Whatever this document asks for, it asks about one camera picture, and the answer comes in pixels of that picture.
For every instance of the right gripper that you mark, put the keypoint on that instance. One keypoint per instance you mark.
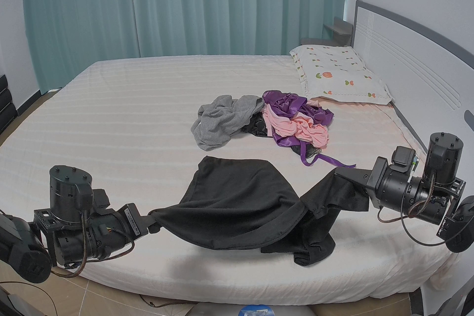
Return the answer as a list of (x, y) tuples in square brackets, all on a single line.
[(396, 192)]

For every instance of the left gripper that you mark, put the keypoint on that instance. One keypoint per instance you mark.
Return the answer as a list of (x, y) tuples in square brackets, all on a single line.
[(107, 233)]

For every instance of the black T-shirt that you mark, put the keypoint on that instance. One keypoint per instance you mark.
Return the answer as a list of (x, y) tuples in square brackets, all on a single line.
[(237, 203)]

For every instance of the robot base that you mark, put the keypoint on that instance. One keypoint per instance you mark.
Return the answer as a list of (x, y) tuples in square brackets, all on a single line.
[(222, 309)]

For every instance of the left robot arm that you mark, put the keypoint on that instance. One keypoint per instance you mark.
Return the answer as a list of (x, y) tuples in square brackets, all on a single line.
[(22, 251)]

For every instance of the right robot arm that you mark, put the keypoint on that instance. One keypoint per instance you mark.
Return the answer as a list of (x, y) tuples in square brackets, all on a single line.
[(444, 155)]

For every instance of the pile of clothes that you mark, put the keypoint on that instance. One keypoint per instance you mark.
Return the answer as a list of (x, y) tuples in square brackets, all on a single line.
[(292, 122)]

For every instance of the bed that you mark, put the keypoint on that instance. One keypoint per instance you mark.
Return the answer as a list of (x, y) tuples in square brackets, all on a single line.
[(129, 114)]

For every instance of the white printed pillow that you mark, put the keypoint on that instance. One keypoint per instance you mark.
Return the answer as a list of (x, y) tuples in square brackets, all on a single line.
[(340, 73)]

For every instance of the grey garment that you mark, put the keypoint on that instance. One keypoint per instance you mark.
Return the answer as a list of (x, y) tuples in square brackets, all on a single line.
[(218, 118)]

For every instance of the grey bedside table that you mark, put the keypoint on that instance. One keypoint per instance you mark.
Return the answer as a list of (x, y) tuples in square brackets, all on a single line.
[(340, 29)]

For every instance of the black chest of drawers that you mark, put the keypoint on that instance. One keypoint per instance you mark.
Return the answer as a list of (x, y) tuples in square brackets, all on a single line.
[(5, 103)]

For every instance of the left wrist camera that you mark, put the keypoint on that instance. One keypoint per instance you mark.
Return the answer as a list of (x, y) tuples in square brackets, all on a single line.
[(100, 200)]

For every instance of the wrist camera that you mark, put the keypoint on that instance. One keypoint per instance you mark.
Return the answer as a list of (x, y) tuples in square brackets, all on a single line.
[(403, 159), (100, 200)]

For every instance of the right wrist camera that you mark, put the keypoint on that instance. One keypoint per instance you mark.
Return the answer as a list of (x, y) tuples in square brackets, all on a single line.
[(403, 159)]

